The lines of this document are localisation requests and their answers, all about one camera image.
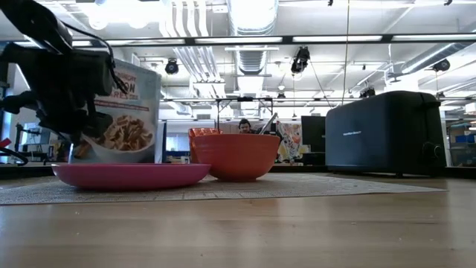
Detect small background monitor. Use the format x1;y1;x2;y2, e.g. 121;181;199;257
22;121;53;146

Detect black overhead frame bar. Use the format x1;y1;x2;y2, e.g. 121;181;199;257
0;33;476;48

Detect storage shelf with bins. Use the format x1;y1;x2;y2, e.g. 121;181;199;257
446;118;476;168

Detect grey woven placemat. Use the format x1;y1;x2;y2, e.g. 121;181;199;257
0;172;447;206

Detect black background monitor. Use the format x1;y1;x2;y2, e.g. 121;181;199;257
300;115;327;153

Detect silver ventilation duct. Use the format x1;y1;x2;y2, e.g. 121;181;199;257
226;0;280;75

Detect person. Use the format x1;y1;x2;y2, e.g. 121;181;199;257
237;118;261;135

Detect orange plastic bowl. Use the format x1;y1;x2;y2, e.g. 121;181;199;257
191;133;282;182

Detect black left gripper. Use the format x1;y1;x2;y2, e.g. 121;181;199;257
0;46;116;144

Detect cinnamon squares cereal box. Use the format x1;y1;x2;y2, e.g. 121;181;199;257
68;58;164;165

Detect pink plastic plate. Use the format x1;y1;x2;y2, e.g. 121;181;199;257
51;162;212;193

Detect orange faceted cup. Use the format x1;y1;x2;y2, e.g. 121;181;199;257
187;127;224;165

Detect black aluminium table frame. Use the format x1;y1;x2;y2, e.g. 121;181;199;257
0;162;476;180

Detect colourful printed poster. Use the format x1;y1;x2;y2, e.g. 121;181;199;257
277;122;309;165

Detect black two-slot toaster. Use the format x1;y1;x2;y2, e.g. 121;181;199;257
324;90;448;178

